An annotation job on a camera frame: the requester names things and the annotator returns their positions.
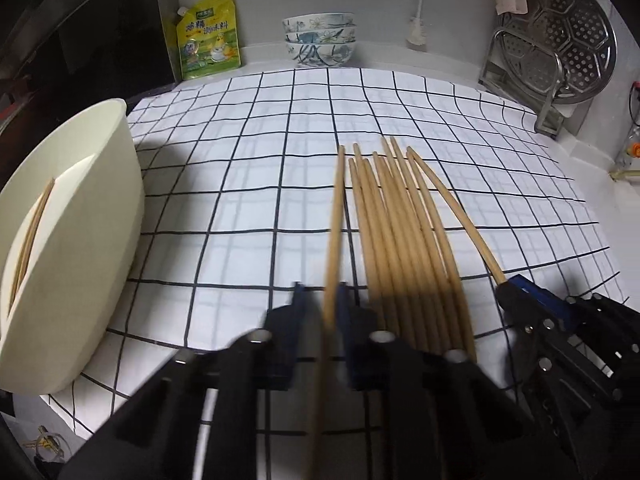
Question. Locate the black kitchen appliance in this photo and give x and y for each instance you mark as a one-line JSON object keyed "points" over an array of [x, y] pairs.
{"points": [[75, 35]]}

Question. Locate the white black checked cloth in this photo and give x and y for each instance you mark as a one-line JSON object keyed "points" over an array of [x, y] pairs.
{"points": [[240, 170]]}

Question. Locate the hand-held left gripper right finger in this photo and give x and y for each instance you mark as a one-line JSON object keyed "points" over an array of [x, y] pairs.
{"points": [[350, 342]]}

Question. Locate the yellow green seasoning pouch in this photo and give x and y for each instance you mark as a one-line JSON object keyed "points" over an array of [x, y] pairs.
{"points": [[210, 40]]}

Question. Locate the large cream round basin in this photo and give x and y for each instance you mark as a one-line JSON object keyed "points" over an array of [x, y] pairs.
{"points": [[85, 270]]}

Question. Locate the blue floral ceramic bowl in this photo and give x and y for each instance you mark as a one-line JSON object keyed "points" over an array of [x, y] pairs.
{"points": [[320, 37], [320, 21], [320, 55]]}

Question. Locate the pile of wooden chopsticks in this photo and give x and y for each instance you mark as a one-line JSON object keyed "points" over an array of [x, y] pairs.
{"points": [[400, 260]]}

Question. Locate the perforated steel steamer plate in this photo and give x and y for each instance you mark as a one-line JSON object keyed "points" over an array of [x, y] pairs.
{"points": [[575, 35]]}

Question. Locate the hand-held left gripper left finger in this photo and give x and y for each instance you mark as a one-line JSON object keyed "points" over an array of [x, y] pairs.
{"points": [[287, 342]]}

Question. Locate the orange capped bottle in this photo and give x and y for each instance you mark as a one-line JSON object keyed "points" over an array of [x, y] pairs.
{"points": [[634, 150]]}

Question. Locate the steel dish rack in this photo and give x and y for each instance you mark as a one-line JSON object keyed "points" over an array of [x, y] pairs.
{"points": [[520, 75]]}

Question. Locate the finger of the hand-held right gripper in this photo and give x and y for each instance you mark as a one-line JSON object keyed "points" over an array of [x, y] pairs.
{"points": [[515, 307], [542, 305]]}

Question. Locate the wooden chopstick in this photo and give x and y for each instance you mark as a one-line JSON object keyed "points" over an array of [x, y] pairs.
{"points": [[35, 240], [25, 260], [334, 240], [450, 205]]}

